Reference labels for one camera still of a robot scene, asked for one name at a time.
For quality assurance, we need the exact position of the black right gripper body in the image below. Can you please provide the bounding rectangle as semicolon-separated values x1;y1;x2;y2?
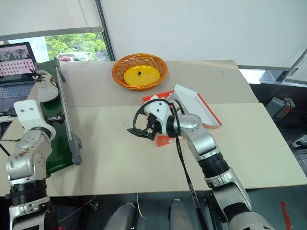
145;113;163;135

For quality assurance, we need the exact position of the red and white shoebox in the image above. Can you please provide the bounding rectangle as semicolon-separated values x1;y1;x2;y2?
141;83;223;148

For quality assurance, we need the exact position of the yellow round plate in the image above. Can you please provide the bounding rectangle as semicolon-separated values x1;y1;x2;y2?
123;66;161;87

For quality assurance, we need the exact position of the orange wicker basket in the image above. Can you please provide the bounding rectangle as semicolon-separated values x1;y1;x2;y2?
112;53;168;92

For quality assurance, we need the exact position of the dark grey rounded shape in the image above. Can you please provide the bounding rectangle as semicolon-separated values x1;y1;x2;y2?
105;202;146;230

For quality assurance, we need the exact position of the white parked car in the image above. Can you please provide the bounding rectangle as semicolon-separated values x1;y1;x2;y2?
57;51;93;62

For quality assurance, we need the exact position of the white sneaker with black laces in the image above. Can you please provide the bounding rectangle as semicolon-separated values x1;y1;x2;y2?
29;68;60;104

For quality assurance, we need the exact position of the grey box device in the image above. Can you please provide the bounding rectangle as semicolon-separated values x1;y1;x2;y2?
265;96;296;119

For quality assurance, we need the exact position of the dark grey laptop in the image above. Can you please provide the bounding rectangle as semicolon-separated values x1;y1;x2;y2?
0;42;39;114

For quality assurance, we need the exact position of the white roller blind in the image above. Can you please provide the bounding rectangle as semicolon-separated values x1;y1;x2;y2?
0;0;104;37

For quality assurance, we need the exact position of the white and black gadget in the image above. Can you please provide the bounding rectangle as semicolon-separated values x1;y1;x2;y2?
292;134;307;149

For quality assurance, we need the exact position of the silver metal pole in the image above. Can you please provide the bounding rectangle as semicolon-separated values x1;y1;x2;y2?
284;48;307;78

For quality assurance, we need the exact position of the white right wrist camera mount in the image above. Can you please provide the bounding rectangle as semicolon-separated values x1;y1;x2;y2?
143;99;174;136

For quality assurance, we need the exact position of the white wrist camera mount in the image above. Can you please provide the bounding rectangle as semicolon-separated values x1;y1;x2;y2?
13;99;57;140
143;99;174;136

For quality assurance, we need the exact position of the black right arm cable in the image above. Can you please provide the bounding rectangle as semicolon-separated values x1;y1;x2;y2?
132;98;207;230

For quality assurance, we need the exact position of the green conveyor belt grey frame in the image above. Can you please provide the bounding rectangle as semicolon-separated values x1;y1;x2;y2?
35;57;83;176

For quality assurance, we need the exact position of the dark window frame post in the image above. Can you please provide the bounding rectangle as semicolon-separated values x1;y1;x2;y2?
94;0;116;62

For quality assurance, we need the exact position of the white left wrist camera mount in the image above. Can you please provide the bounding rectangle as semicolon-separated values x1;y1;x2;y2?
13;99;57;140

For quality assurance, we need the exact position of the thin black cable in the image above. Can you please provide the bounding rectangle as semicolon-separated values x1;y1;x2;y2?
0;137;24;158

